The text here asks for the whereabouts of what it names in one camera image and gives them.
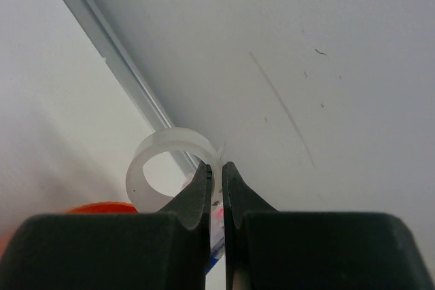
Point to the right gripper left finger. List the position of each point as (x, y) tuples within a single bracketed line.
[(168, 249)]

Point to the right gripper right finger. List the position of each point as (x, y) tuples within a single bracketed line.
[(270, 249)]

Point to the clear tape roll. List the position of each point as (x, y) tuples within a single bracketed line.
[(154, 177)]

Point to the orange round pen holder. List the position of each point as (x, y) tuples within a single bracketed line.
[(104, 208)]

